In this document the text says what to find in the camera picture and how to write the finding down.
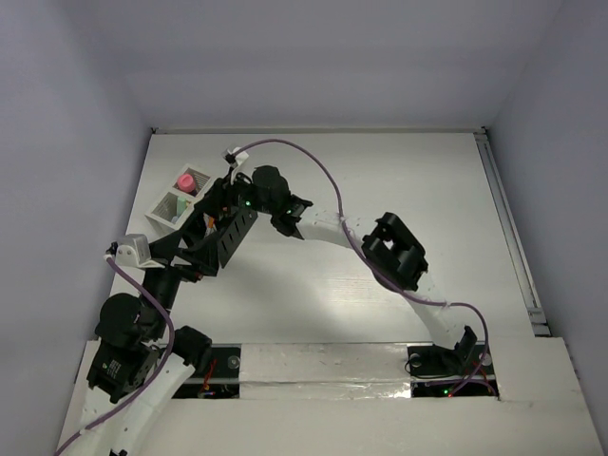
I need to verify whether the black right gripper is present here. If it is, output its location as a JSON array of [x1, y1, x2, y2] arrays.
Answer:
[[194, 167, 276, 220]]

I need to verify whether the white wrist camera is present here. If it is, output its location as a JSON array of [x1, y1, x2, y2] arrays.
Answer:
[[104, 234, 162, 270], [222, 146, 249, 184]]

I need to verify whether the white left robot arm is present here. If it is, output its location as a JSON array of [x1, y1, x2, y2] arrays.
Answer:
[[68, 234, 217, 455]]

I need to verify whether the white pen orange cap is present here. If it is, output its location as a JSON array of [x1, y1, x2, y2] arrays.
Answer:
[[203, 214, 216, 237]]

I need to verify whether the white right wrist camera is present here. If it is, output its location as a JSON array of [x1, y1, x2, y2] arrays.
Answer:
[[222, 146, 249, 184]]

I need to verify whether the green highlighter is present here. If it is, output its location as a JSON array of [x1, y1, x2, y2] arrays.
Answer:
[[174, 197, 190, 219]]

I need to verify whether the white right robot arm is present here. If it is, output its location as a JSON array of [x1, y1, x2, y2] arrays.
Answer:
[[199, 165, 488, 384]]

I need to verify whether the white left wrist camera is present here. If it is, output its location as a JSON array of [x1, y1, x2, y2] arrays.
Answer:
[[104, 234, 162, 270]]

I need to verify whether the white slotted container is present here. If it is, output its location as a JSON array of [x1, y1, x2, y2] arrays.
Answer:
[[145, 164, 212, 236]]

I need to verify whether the black slotted pen holder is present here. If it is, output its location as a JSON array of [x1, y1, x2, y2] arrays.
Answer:
[[178, 177, 260, 276]]

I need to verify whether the metal rail on right edge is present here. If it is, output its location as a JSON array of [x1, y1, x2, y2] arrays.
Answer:
[[473, 130, 552, 337]]

